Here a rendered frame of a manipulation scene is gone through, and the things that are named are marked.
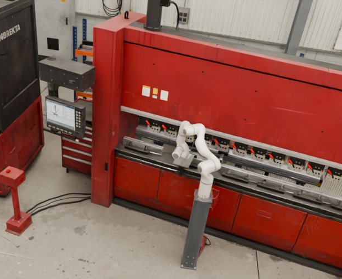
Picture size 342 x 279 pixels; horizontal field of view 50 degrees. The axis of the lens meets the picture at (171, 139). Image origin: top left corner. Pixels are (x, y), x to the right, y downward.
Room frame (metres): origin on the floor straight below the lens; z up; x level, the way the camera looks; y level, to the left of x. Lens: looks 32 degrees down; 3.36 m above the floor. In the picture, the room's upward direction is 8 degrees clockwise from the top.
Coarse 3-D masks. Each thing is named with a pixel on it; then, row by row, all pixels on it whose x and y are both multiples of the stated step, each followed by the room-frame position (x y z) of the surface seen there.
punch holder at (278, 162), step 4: (272, 152) 3.34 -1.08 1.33; (276, 152) 3.33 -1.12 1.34; (272, 156) 3.33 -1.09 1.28; (276, 156) 3.33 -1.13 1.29; (280, 156) 3.32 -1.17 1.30; (284, 156) 3.31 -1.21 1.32; (272, 160) 3.33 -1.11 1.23; (276, 160) 3.32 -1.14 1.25; (280, 160) 3.31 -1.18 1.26; (272, 164) 3.33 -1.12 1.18; (276, 164) 3.32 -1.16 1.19; (280, 164) 3.31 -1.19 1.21
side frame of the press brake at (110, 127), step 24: (120, 24) 3.81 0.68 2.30; (96, 48) 3.61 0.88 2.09; (120, 48) 3.68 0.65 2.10; (96, 72) 3.60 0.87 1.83; (120, 72) 3.71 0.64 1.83; (96, 96) 3.60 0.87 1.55; (120, 96) 3.74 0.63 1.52; (96, 120) 3.60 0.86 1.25; (120, 120) 3.77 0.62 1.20; (96, 144) 3.60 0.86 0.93; (96, 168) 3.60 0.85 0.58; (96, 192) 3.60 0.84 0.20
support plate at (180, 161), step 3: (192, 156) 3.53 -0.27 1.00; (177, 159) 3.42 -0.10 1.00; (180, 159) 3.43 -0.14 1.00; (183, 159) 3.44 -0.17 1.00; (186, 159) 3.45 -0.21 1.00; (189, 159) 3.46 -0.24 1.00; (192, 159) 3.47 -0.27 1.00; (174, 162) 3.36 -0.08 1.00; (177, 162) 3.37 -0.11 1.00; (180, 162) 3.38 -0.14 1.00; (183, 162) 3.39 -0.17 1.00; (186, 162) 3.40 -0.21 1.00; (189, 162) 3.41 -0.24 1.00; (177, 165) 3.33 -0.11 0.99; (180, 165) 3.33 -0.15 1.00; (183, 165) 3.34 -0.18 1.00; (186, 165) 3.34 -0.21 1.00; (189, 165) 3.36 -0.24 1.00
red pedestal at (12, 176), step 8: (8, 168) 3.09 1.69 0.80; (16, 168) 3.11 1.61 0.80; (0, 176) 2.98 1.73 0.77; (8, 176) 2.97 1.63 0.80; (16, 176) 2.99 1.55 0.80; (24, 176) 3.08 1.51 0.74; (8, 184) 2.96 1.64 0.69; (16, 184) 2.95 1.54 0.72; (16, 192) 3.03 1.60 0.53; (16, 200) 3.02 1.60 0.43; (16, 208) 3.01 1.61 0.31; (16, 216) 3.01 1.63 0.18; (24, 216) 3.09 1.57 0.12; (8, 224) 2.96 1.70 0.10; (16, 224) 2.96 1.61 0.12; (24, 224) 3.02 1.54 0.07; (16, 232) 2.93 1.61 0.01
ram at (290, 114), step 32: (128, 64) 3.74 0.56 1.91; (160, 64) 3.66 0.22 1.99; (192, 64) 3.58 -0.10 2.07; (224, 64) 3.52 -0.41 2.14; (128, 96) 3.74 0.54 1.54; (192, 96) 3.57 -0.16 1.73; (224, 96) 3.49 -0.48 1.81; (256, 96) 3.41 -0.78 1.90; (288, 96) 3.34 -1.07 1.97; (320, 96) 3.28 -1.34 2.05; (224, 128) 3.47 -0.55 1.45; (256, 128) 3.39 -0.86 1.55; (288, 128) 3.32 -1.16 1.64; (320, 128) 3.25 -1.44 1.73
